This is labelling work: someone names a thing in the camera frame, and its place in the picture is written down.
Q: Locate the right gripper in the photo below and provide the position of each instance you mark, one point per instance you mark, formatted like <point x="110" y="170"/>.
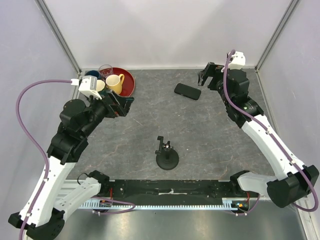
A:
<point x="212" y="70"/>

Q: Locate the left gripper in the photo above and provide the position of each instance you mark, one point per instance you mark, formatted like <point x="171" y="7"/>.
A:
<point x="122" y="105"/>

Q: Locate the black smartphone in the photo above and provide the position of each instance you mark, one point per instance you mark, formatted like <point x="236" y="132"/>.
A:
<point x="187" y="91"/>

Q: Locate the black phone stand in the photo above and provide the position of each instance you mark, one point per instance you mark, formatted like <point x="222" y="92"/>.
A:
<point x="167" y="157"/>

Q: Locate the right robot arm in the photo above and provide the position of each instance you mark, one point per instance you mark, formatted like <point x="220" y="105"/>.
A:
<point x="292" y="179"/>

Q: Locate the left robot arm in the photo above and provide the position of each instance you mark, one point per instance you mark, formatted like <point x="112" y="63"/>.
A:
<point x="44" y="217"/>

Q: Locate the red round tray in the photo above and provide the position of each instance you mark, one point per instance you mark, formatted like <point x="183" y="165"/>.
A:
<point x="128" y="85"/>

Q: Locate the yellow mug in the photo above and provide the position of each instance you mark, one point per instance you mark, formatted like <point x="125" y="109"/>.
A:
<point x="115" y="82"/>

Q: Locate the dark green mug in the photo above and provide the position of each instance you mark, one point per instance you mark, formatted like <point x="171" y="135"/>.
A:
<point x="100" y="86"/>

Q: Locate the clear drinking glass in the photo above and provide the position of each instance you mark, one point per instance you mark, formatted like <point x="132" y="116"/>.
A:
<point x="105" y="70"/>

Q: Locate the blue mug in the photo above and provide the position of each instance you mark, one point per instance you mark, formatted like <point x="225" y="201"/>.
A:
<point x="93" y="73"/>

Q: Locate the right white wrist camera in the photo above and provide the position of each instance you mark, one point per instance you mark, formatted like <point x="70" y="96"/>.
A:
<point x="237" y="60"/>

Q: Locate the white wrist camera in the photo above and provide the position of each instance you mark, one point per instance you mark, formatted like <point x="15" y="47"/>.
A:
<point x="237" y="60"/>
<point x="88" y="87"/>

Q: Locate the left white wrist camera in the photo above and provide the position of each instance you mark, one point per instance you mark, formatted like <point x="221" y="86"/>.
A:
<point x="88" y="87"/>

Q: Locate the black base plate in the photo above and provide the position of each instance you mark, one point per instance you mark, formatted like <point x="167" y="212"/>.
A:
<point x="172" y="192"/>

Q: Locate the slotted cable duct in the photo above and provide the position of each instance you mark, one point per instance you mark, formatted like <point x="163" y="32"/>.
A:
<point x="226" y="205"/>

